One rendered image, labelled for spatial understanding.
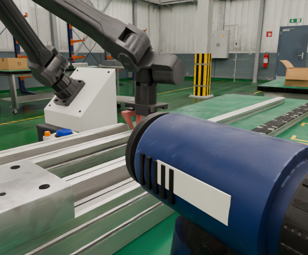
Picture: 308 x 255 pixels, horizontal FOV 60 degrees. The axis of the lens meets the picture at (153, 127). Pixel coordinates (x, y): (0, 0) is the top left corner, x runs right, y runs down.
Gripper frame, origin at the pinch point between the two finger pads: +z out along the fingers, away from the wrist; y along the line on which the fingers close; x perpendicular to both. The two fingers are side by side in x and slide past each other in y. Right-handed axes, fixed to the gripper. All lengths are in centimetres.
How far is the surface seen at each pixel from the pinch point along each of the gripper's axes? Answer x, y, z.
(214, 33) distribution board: 1012, -550, -108
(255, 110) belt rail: 72, 2, 3
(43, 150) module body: -27.0, -2.7, -2.7
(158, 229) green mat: -23.4, 24.4, 4.5
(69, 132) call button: -16.0, -11.5, -2.3
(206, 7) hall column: 547, -316, -130
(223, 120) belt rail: 39.9, 2.4, 2.2
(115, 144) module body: -14.8, 4.7, -2.5
